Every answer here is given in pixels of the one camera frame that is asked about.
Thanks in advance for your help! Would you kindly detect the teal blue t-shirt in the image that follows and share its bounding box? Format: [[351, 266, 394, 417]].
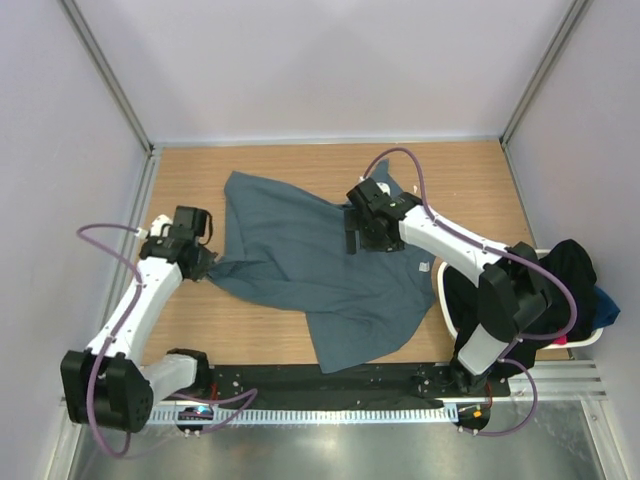
[[208, 171, 436, 373]]

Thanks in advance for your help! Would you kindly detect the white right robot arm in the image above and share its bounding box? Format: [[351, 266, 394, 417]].
[[344, 178, 552, 396]]

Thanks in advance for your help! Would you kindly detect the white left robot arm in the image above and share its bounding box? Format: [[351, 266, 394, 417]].
[[60, 206, 216, 433]]

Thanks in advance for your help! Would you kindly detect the black t-shirt in basket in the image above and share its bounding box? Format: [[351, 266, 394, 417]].
[[444, 239, 597, 378]]

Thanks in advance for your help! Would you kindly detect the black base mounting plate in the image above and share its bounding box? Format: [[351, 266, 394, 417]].
[[208, 362, 511, 399]]

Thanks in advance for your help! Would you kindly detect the white laundry basket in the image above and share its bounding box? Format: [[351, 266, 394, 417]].
[[436, 261, 604, 351]]

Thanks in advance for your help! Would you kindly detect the blue garment in basket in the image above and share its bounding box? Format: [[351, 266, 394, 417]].
[[593, 286, 620, 329]]

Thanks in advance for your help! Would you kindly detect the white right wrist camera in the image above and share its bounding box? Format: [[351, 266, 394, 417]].
[[359, 176, 391, 195]]

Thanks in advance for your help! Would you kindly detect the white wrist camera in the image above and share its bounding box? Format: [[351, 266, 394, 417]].
[[359, 176, 391, 195], [135, 214, 172, 240]]

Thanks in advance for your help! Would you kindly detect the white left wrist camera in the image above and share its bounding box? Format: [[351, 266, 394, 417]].
[[135, 214, 172, 240]]

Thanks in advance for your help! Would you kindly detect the white slotted cable duct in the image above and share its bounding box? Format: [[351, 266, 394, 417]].
[[144, 403, 459, 427]]

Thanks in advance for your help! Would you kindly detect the aluminium front frame rail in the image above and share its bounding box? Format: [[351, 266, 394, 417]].
[[60, 360, 609, 405]]

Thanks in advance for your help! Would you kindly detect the aluminium frame rail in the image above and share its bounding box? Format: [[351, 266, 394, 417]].
[[57, 0, 154, 154], [60, 360, 609, 405], [499, 0, 594, 151]]

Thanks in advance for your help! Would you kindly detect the aluminium left frame rail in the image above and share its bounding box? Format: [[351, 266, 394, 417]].
[[57, 0, 154, 154]]

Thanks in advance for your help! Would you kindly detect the aluminium right frame rail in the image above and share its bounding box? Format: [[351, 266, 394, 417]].
[[499, 0, 594, 151]]

